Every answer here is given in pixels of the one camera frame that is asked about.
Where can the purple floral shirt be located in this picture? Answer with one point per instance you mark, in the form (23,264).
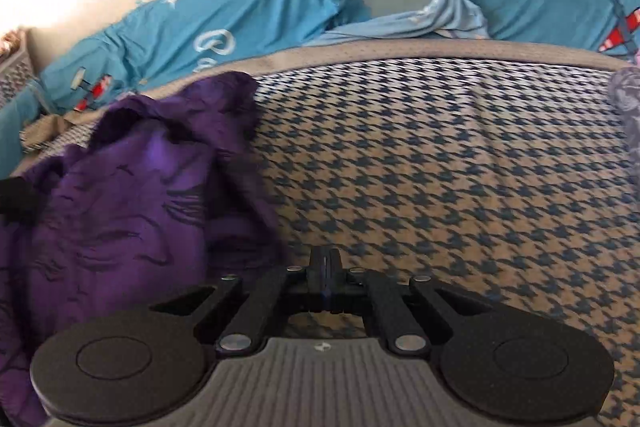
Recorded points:
(125,207)

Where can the teal triangle print cloth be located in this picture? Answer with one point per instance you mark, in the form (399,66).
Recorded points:
(10,132)

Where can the houndstooth bed blanket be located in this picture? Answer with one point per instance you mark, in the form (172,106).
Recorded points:
(450,182)

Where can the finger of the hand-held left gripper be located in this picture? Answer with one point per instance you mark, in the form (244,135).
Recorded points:
(17,202)

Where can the white perforated basket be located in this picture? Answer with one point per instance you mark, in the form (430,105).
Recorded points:
(15,72)

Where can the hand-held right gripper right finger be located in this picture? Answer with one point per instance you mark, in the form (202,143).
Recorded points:
(334,272)

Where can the grey patterned cloth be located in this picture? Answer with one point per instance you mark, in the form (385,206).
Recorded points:
(627,97)

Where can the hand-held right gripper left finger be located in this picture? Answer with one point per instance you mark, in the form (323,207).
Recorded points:
(316,272)

